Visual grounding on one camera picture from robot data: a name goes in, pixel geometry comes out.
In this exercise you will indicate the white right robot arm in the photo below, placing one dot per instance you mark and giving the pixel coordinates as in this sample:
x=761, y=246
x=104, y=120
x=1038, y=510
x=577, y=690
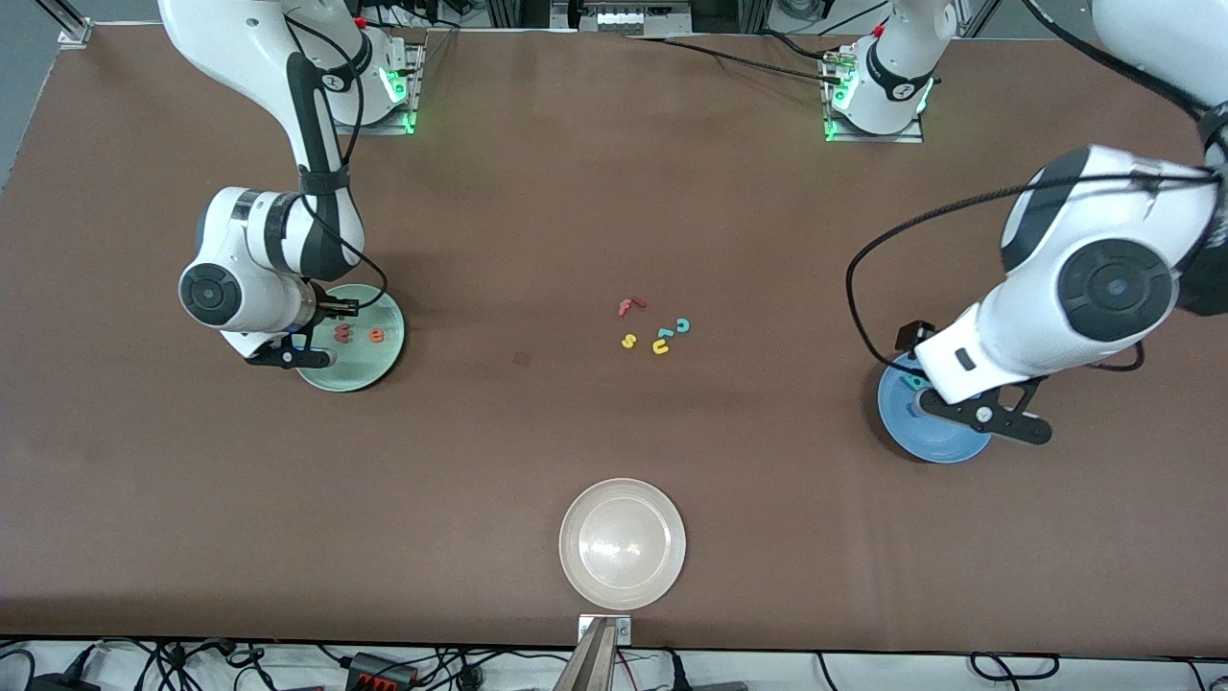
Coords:
x=240, y=58

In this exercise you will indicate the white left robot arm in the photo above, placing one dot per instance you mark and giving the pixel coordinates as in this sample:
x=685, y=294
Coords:
x=897, y=72

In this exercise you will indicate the pale green plate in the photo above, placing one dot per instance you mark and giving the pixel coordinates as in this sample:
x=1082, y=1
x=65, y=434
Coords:
x=369, y=369

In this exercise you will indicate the blue plate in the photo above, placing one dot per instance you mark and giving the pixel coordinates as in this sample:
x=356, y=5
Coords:
x=921, y=437

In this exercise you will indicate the red letter f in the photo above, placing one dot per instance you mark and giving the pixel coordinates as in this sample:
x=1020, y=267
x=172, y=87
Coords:
x=628, y=306

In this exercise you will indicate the black orange power strip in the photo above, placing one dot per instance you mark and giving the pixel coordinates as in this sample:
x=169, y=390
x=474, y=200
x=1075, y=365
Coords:
x=384, y=672

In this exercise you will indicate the beige plate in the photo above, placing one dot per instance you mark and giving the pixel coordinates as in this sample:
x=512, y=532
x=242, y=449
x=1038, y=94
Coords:
x=623, y=543

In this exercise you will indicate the grey metal equipment box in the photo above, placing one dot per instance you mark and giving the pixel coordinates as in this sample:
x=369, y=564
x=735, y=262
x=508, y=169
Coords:
x=624, y=19

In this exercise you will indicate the black right camera bracket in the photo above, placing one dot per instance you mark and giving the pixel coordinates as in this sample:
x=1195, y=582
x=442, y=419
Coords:
x=278, y=357

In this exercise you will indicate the black camera bracket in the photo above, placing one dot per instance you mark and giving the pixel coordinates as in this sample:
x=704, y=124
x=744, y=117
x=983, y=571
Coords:
x=998, y=417
x=278, y=357

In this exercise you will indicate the black left camera bracket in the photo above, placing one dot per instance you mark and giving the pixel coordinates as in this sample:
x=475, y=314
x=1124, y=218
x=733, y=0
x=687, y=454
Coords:
x=998, y=417

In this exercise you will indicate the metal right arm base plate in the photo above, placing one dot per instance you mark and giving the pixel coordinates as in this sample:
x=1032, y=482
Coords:
x=398, y=128

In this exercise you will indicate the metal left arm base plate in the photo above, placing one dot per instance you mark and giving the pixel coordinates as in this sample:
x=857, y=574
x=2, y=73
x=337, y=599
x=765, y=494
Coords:
x=902, y=138

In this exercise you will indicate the aluminium frame profile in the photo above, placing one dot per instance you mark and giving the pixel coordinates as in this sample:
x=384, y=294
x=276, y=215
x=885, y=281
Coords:
x=72, y=29

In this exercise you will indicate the small metal clamp bracket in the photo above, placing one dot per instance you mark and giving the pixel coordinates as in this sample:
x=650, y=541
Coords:
x=624, y=629

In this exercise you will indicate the grey camera pole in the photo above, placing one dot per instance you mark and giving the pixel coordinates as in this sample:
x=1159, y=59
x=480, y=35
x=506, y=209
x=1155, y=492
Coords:
x=590, y=667

